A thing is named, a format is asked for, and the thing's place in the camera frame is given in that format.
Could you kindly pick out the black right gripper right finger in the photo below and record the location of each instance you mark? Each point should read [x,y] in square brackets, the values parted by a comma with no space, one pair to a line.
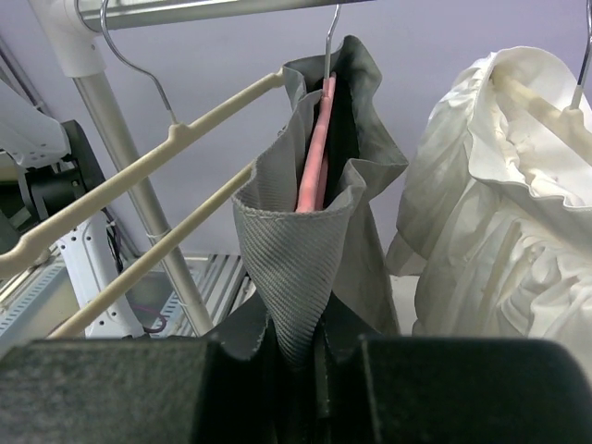
[376,389]

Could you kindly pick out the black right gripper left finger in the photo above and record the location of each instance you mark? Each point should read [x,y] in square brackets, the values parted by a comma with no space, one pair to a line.
[215,389]

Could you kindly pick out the grey pleated skirt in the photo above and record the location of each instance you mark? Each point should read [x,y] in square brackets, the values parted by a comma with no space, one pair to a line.
[297,261]

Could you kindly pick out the pink hanger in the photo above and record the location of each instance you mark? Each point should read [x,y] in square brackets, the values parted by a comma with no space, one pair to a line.
[314,177]

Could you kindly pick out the cream plastic hanger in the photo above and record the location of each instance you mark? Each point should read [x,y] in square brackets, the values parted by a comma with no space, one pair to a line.
[110,315]

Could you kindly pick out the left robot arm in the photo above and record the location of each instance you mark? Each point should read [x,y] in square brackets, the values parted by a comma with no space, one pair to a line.
[58,176]

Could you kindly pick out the white pleated skirt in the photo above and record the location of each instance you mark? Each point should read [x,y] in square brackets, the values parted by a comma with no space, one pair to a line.
[495,215]

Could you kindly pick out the cream hanger of white skirt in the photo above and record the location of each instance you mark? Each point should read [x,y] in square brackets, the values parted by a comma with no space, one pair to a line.
[568,122]

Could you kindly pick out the silver clothes rack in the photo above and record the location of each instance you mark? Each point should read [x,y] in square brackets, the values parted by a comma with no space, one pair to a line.
[178,71]

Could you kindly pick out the white slotted cable duct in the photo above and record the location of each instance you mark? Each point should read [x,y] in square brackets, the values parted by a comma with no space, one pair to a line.
[29,300]

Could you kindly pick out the aluminium mounting rail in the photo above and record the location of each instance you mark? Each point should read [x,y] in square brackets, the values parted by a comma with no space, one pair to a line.
[221,279]

